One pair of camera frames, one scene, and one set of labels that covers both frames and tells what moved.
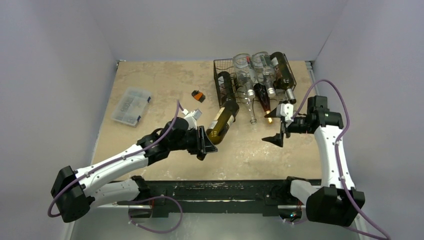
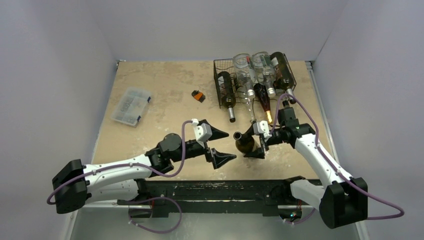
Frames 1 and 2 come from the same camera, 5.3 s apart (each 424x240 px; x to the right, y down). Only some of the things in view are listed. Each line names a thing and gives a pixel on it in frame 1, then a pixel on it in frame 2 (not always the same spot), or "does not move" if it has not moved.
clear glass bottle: (243, 78) does not move
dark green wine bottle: (225, 117) to (245, 143)
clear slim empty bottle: (253, 121) does not move
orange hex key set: (198, 96) does not move
